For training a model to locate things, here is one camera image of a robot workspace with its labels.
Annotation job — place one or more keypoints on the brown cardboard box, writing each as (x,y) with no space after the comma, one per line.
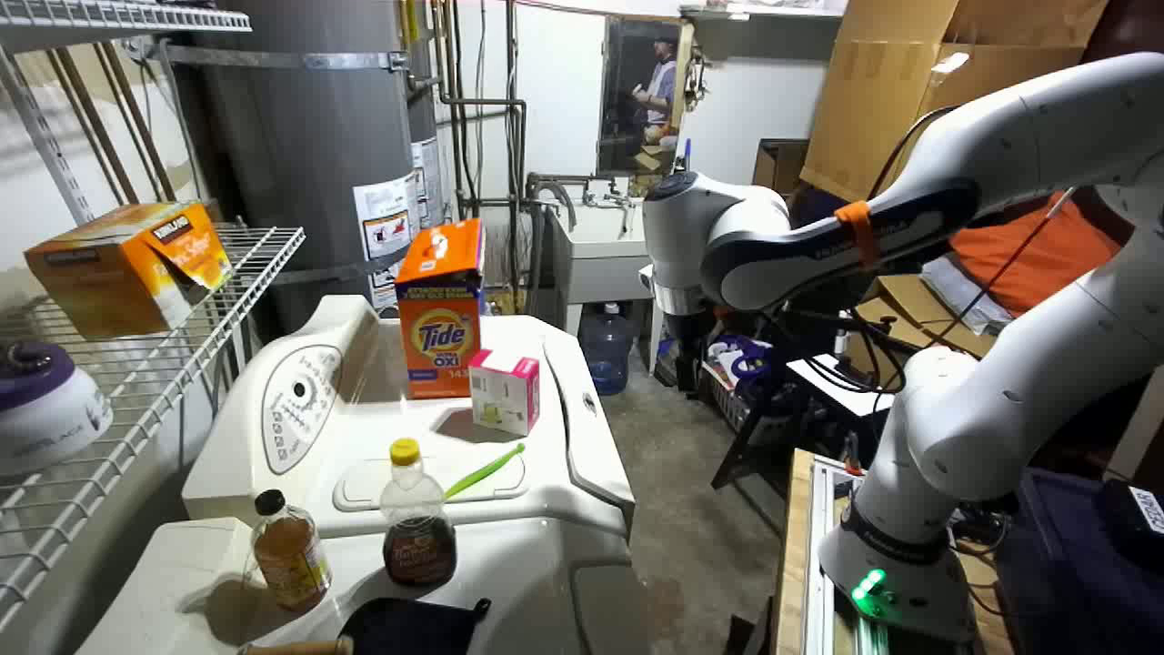
(1021,31)

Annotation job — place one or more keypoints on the orange band on arm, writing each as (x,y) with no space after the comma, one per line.
(861,230)

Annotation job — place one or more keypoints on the white cabinet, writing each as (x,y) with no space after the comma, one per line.
(765,110)

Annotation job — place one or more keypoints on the orange Tide detergent box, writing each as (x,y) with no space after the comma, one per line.
(439,341)

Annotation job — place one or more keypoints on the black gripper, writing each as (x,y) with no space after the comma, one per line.
(683,348)

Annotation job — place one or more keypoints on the white appliance lid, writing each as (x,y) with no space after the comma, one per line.
(531,594)

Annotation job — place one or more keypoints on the blue water jug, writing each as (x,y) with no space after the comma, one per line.
(606,349)

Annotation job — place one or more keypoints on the person in blue shirt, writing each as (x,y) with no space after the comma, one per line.
(657,91)

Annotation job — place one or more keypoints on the black folding stand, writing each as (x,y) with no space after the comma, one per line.
(777,411)

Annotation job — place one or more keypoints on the dark cloth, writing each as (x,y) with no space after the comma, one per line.
(413,628)

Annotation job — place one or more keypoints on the clear bottle yellow cap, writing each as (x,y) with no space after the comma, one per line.
(418,545)

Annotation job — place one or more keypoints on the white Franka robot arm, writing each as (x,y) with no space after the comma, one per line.
(969,411)

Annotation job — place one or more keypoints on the dark purple bin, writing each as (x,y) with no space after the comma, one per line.
(1066,583)

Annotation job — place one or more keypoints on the amber bottle black cap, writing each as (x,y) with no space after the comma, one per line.
(287,559)

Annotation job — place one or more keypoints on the green plastic tool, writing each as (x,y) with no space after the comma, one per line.
(484,470)

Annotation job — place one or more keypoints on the wooden table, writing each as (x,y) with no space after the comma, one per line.
(795,567)

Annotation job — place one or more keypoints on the grey water heater tank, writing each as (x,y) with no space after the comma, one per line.
(302,122)

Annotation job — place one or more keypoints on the vertical metal pipe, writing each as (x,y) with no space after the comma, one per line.
(514,148)

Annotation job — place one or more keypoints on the orange cardboard box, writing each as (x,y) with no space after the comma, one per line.
(109,279)

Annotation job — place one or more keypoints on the pink Sweet'N Low box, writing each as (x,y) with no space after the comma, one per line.
(504,394)

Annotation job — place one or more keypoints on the white utility sink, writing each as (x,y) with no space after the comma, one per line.
(601,258)

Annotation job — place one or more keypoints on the purple and white container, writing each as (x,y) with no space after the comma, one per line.
(48,411)

